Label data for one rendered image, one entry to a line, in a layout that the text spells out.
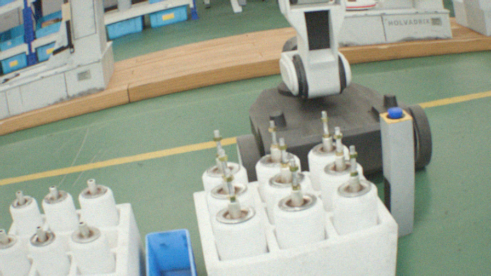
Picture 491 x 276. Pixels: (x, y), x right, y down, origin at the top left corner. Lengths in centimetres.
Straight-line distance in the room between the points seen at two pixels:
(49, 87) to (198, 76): 87
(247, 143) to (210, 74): 146
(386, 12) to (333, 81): 149
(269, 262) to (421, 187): 73
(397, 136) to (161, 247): 62
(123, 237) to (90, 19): 206
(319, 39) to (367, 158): 39
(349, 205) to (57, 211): 68
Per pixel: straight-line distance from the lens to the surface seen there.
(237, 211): 120
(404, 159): 145
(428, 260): 142
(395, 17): 340
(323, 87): 194
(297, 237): 121
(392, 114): 142
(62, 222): 146
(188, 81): 318
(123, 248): 132
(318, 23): 186
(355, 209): 121
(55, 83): 332
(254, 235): 120
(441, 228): 156
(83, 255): 122
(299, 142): 173
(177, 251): 152
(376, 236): 123
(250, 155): 172
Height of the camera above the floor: 78
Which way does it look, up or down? 19 degrees down
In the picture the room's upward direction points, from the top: 9 degrees counter-clockwise
